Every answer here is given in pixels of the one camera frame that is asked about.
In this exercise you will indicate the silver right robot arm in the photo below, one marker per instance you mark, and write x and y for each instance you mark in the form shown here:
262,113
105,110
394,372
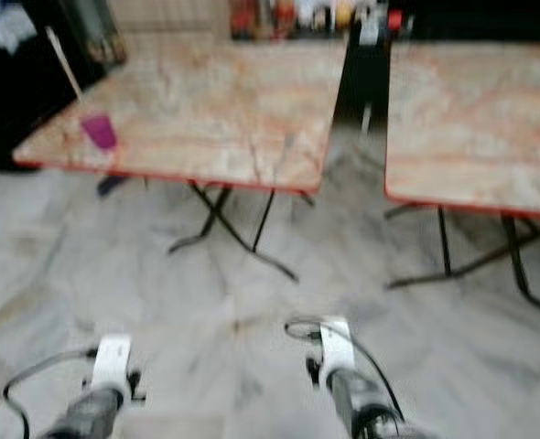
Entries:
352,402

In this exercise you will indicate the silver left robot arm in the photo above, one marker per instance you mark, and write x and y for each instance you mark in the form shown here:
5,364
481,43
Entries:
91,416

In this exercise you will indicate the black cabinet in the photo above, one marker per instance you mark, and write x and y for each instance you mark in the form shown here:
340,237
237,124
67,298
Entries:
23,91

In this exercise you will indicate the dark blue slipper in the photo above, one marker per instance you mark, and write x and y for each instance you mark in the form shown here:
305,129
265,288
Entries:
112,185

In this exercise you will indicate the pink plastic cup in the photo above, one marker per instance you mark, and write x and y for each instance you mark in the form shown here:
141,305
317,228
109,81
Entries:
100,133

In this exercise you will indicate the long pale wooden stick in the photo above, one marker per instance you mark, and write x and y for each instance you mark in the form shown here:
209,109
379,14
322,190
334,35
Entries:
64,62

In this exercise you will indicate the white lace cloth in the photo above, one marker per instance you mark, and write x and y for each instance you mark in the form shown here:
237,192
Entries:
3,29

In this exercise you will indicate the marble-top folding table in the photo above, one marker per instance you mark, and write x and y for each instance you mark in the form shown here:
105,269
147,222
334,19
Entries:
197,119
471,128

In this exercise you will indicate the shelf with bottles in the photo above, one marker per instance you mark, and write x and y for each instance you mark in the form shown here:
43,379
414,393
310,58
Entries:
288,18

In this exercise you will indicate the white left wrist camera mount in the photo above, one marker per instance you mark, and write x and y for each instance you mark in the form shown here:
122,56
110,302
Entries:
112,358

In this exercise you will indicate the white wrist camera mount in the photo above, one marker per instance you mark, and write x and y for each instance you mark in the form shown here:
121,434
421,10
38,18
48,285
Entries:
336,340
112,358

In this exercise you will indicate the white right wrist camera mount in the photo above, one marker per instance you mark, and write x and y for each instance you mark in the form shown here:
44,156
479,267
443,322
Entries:
336,340

